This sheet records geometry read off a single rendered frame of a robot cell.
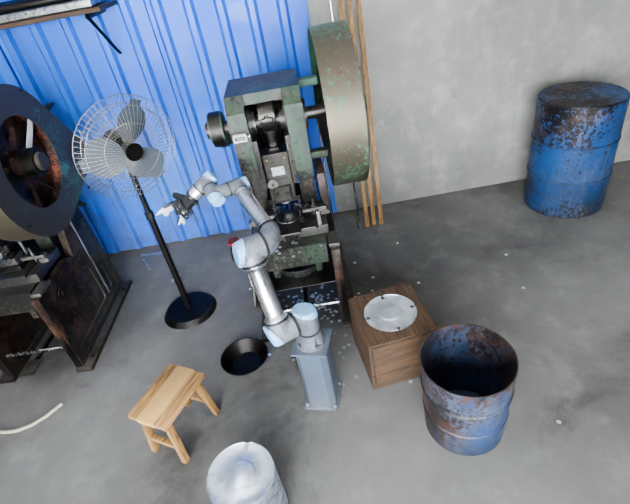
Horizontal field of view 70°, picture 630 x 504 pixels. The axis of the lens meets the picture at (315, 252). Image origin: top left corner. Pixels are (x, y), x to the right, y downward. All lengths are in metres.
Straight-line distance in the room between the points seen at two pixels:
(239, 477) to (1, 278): 1.97
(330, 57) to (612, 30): 2.73
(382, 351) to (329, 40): 1.55
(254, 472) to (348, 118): 1.60
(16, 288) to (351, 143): 2.20
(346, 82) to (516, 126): 2.40
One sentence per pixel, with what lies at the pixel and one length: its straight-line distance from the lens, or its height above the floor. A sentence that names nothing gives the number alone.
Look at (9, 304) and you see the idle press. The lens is 3.29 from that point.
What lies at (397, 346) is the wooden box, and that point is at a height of 0.30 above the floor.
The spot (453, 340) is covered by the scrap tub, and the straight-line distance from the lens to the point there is 2.37.
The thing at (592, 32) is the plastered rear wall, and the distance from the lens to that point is 4.35.
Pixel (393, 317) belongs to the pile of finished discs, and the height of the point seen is 0.36.
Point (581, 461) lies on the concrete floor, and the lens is 2.54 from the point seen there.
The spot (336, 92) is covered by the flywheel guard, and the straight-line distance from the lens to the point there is 2.13.
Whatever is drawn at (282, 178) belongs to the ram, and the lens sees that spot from 2.57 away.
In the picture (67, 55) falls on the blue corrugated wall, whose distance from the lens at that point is 3.86.
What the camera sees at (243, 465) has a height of 0.33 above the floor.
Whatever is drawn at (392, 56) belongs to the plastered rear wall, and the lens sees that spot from 3.74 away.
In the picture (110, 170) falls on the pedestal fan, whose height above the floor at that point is 1.24.
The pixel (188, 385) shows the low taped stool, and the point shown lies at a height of 0.33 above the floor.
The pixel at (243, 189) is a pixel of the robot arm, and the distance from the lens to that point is 2.23.
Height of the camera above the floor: 2.11
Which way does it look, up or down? 35 degrees down
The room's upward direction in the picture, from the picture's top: 11 degrees counter-clockwise
